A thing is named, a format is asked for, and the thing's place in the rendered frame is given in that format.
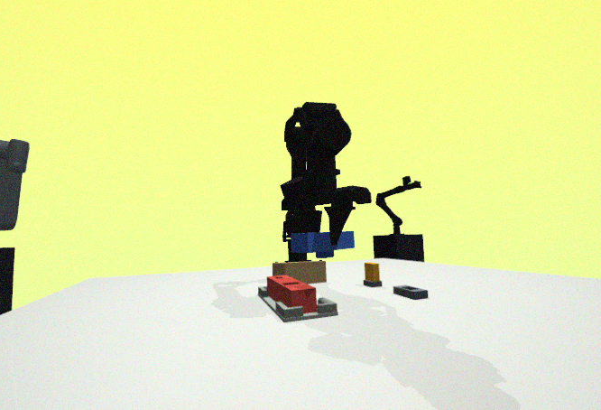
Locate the red toy airplane fuselage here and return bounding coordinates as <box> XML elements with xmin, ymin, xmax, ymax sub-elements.
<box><xmin>267</xmin><ymin>275</ymin><xmax>317</xmax><ymax>313</ymax></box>

